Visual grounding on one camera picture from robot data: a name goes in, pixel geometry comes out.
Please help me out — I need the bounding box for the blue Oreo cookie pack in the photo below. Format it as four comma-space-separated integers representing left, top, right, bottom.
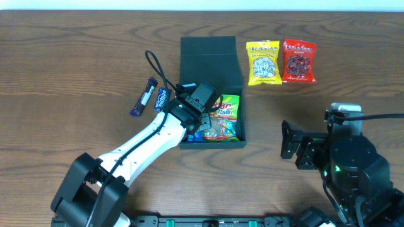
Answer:
186, 131, 204, 143

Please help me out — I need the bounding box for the green Haribo gummy bag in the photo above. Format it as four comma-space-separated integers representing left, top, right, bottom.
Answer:
202, 95, 240, 142

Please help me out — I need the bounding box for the dark purple chocolate bar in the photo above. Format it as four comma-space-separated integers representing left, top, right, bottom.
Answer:
129, 77, 158, 117

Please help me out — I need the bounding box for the yellow nut snack bag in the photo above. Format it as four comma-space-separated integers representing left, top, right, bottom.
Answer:
246, 40, 282, 86

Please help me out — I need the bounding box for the red snack bag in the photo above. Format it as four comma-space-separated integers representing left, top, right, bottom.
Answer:
282, 39, 317, 83

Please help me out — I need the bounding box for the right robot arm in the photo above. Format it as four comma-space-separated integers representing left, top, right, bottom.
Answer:
280, 103, 403, 226

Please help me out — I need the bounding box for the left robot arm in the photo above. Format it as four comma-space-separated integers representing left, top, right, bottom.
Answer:
50, 82, 223, 226

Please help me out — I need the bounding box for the blue Eclipse mint pack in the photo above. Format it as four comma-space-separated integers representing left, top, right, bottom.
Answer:
154, 88, 172, 112

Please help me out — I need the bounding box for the dark green open box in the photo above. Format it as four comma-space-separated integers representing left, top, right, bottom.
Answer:
179, 36, 247, 149

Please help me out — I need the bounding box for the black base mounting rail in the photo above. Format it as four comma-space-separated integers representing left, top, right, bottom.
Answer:
129, 216, 293, 227

